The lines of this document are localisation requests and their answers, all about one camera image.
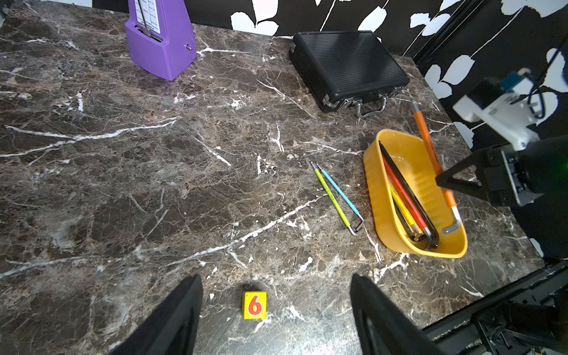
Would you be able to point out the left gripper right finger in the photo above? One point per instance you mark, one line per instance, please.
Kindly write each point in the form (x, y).
(382, 328)

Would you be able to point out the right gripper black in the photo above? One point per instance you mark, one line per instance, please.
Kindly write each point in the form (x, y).
(510, 177)

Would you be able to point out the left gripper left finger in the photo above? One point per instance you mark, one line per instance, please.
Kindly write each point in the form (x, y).
(172, 327)

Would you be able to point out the large black hex key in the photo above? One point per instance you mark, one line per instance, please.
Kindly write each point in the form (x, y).
(433, 242)

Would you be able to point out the yellow plastic storage box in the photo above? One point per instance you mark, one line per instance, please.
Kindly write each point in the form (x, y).
(409, 154)

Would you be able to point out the red hex key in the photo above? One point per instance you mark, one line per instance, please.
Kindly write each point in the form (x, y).
(405, 192)

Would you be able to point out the small black hex key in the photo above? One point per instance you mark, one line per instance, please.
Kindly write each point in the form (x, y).
(412, 230)

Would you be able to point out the blue hex key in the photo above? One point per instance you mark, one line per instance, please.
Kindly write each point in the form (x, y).
(344, 197)

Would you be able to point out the green hex key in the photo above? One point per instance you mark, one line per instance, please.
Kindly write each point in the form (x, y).
(332, 198)

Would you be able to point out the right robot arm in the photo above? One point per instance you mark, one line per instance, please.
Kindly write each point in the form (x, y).
(531, 182)

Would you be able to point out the yellow die red six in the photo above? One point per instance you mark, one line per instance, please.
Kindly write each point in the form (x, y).
(254, 305)

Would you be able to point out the black ribbed carrying case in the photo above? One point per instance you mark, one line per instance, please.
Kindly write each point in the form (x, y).
(344, 69)

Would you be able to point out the purple metronome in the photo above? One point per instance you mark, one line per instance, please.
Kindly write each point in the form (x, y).
(160, 37)

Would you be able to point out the black front mounting rail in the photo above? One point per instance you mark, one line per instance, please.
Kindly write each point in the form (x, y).
(528, 316)

